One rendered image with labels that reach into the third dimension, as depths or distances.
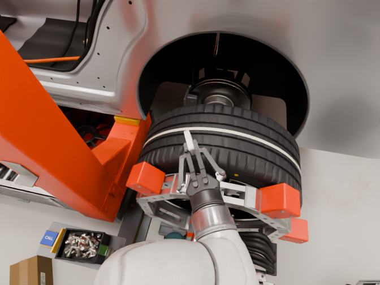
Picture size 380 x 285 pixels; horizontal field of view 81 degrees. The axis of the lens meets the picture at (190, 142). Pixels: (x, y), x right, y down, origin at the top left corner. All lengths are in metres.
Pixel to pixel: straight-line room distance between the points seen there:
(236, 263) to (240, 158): 0.31
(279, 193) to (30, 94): 0.67
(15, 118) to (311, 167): 2.03
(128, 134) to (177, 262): 1.04
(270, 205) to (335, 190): 1.55
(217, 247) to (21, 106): 0.52
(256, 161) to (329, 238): 1.42
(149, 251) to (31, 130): 0.45
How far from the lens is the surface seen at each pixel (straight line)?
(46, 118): 0.70
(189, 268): 0.37
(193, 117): 0.74
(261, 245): 0.73
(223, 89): 1.11
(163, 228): 1.64
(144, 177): 0.69
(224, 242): 0.45
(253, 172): 0.67
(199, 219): 0.49
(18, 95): 0.63
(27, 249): 2.10
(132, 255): 0.35
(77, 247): 1.30
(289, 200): 0.67
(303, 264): 1.91
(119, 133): 1.35
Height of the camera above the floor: 1.74
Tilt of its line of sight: 58 degrees down
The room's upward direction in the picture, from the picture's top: straight up
